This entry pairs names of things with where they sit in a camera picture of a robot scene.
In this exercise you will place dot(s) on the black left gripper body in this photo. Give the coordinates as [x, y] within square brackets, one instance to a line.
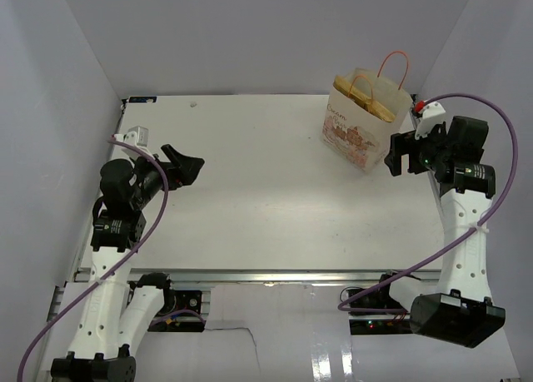
[154, 175]

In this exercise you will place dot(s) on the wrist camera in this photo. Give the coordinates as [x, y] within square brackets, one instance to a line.
[136, 137]
[428, 115]

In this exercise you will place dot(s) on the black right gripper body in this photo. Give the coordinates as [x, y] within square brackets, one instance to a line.
[426, 152]

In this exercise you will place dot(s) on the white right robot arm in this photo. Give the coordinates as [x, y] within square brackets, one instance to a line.
[269, 208]

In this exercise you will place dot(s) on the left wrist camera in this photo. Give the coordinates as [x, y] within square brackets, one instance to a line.
[136, 137]

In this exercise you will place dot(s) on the cream bear paper bag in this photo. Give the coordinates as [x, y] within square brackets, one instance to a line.
[355, 134]

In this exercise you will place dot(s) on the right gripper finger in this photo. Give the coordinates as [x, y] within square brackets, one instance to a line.
[402, 144]
[393, 161]

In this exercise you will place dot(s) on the brown kettle chips bag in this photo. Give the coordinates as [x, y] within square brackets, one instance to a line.
[366, 102]

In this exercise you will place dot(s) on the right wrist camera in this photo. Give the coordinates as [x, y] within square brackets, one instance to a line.
[428, 115]

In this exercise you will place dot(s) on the aluminium front rail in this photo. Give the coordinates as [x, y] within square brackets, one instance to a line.
[265, 277]

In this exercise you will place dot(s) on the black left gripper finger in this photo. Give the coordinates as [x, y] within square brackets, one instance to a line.
[188, 169]
[175, 157]

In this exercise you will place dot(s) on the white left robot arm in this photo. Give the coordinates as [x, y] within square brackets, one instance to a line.
[116, 314]

